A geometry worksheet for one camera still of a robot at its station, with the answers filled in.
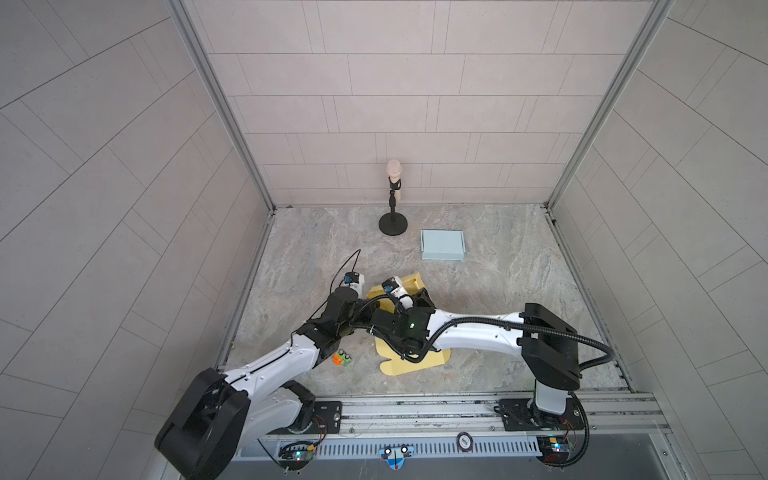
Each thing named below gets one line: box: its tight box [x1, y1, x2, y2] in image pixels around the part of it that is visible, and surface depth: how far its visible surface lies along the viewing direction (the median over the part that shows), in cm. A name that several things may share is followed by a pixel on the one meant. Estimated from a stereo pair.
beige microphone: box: [386, 159, 403, 202], surface depth 93 cm
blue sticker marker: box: [379, 445, 415, 471], surface depth 67 cm
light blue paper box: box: [420, 229, 466, 261], surface depth 104 cm
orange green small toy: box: [332, 349, 353, 366], surface depth 80 cm
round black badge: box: [456, 431, 474, 453], surface depth 69 cm
